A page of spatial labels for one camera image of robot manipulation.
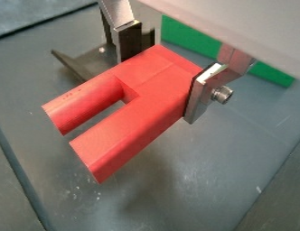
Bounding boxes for green shape sorter base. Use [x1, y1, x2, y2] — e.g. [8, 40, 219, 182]
[161, 15, 294, 88]

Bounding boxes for red square-circle object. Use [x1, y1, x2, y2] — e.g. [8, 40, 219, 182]
[43, 45, 202, 182]

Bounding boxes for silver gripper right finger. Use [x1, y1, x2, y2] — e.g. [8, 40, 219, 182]
[182, 44, 255, 125]

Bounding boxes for black curved fixture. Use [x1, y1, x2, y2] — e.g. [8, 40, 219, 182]
[51, 29, 155, 81]

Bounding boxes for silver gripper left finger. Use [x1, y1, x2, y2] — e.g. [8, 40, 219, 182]
[98, 0, 142, 62]

